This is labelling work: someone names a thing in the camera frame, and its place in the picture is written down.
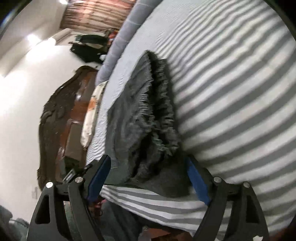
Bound grey white striped bed sheet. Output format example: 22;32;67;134
86;1;295;235

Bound floral cream pillow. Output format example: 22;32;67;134
80;81;108;150

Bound dark clothes on rack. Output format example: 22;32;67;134
69;29;119;64

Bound dark wooden headboard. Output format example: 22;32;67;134
37;65;97;189

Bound black denim pants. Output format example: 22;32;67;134
101;49;196;198

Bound grey rolled duvet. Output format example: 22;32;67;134
95;0;162;86

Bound pink patterned curtain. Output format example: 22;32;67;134
60;0;136;32

